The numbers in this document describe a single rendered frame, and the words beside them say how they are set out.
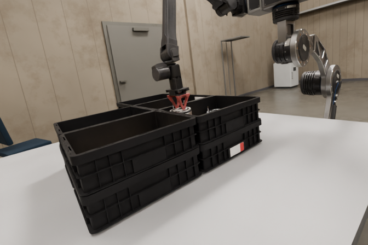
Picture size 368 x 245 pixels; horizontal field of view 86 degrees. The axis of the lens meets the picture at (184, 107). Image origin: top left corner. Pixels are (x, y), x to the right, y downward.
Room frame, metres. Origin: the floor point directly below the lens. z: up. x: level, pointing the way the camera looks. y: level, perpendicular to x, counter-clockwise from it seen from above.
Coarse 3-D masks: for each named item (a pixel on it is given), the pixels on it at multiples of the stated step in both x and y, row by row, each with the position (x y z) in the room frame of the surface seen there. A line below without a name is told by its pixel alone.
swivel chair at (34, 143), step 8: (0, 120) 2.08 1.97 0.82; (0, 128) 2.07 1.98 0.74; (0, 136) 2.13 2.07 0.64; (8, 136) 2.10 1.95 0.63; (8, 144) 2.09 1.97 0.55; (16, 144) 2.31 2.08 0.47; (24, 144) 2.26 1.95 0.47; (32, 144) 2.22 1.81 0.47; (40, 144) 2.20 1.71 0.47; (48, 144) 2.26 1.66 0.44; (0, 152) 2.10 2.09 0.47; (8, 152) 2.04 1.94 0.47; (16, 152) 2.02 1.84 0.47
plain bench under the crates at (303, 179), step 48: (288, 144) 0.85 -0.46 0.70; (336, 144) 0.79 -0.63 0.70; (0, 192) 0.75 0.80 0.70; (48, 192) 0.70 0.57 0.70; (192, 192) 0.58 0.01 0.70; (240, 192) 0.55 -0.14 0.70; (288, 192) 0.52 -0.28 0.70; (336, 192) 0.50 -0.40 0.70; (0, 240) 0.48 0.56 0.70; (48, 240) 0.46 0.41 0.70; (96, 240) 0.44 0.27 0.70; (144, 240) 0.42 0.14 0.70; (192, 240) 0.40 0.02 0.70; (240, 240) 0.38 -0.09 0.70; (288, 240) 0.37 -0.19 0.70; (336, 240) 0.35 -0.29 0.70
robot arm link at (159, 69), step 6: (174, 48) 0.87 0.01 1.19; (174, 54) 0.86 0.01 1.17; (174, 60) 0.86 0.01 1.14; (156, 66) 0.83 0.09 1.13; (162, 66) 0.84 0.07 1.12; (156, 72) 0.83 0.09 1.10; (162, 72) 0.82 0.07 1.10; (168, 72) 0.84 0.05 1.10; (156, 78) 0.83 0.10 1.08; (162, 78) 0.83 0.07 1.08; (168, 78) 0.86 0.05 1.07
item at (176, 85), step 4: (180, 76) 0.89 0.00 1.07; (172, 80) 0.87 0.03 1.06; (176, 80) 0.87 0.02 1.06; (180, 80) 0.88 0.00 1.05; (172, 84) 0.87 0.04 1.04; (176, 84) 0.87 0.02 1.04; (180, 84) 0.88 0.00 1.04; (172, 88) 0.88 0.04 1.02; (176, 88) 0.87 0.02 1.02; (180, 88) 0.87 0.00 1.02; (184, 88) 0.86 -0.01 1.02; (188, 88) 0.87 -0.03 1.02; (180, 92) 0.84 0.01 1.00
